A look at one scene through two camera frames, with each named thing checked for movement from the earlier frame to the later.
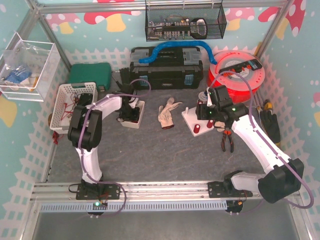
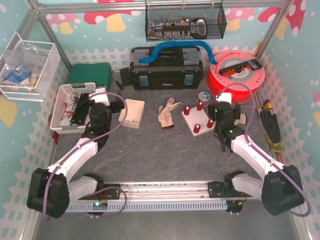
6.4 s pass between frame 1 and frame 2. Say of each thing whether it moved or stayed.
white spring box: stayed
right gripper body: moved
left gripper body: moved
